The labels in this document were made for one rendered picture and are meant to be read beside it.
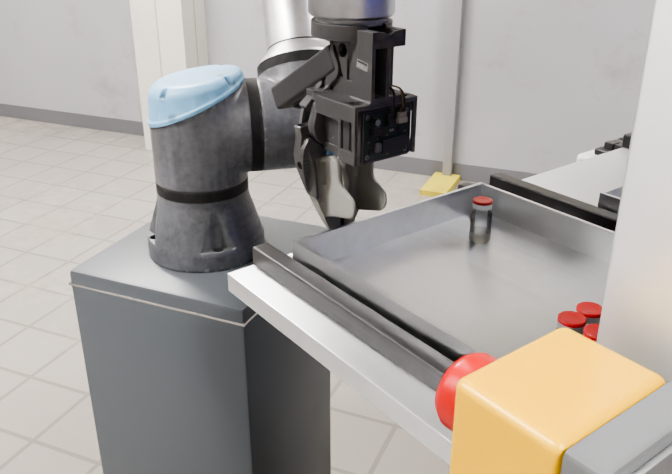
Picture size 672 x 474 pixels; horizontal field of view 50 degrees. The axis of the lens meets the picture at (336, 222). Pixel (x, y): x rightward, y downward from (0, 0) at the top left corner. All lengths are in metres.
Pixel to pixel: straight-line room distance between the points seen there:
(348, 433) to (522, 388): 1.59
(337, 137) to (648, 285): 0.37
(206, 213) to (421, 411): 0.45
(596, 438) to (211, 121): 0.66
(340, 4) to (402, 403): 0.32
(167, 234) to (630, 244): 0.67
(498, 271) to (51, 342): 1.82
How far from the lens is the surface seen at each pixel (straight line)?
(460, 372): 0.34
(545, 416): 0.29
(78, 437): 1.98
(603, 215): 0.83
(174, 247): 0.91
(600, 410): 0.30
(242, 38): 3.78
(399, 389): 0.55
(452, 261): 0.73
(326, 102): 0.64
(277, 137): 0.87
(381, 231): 0.75
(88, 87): 4.44
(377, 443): 1.86
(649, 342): 0.36
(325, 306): 0.63
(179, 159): 0.88
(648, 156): 0.33
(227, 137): 0.87
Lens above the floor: 1.21
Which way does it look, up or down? 24 degrees down
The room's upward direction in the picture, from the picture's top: straight up
